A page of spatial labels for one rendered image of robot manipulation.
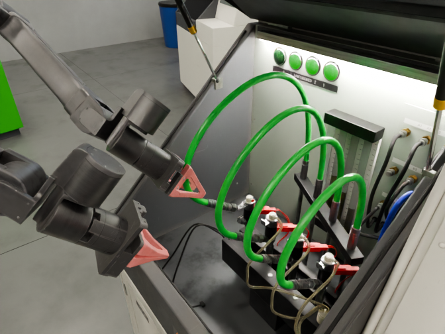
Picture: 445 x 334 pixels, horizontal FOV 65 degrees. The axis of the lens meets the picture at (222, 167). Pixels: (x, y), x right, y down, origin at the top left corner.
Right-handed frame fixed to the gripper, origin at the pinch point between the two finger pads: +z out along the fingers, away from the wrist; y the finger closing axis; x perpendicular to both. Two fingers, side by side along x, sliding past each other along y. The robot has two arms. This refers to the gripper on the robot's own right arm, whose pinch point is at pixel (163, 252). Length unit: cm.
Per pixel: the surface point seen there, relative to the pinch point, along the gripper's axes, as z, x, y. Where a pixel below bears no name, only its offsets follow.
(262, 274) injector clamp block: 34.2, 7.3, -0.7
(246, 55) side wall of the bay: 20, 55, 40
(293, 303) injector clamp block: 36.0, -2.5, 1.0
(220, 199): 7.8, 6.6, 10.8
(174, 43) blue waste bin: 203, 614, 43
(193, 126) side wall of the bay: 19, 50, 13
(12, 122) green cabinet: 18, 334, -128
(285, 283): 18.2, -8.7, 7.9
